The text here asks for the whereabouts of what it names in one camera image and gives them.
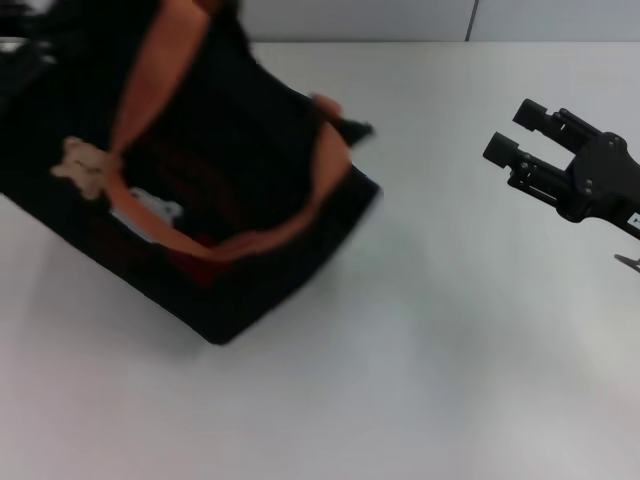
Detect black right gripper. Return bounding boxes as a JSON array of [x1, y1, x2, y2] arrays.
[[482, 98, 640, 240]]

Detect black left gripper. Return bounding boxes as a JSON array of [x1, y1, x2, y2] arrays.
[[0, 52, 69, 151]]

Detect black food bag orange handles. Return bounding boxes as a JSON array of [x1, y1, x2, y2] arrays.
[[0, 0, 385, 346]]

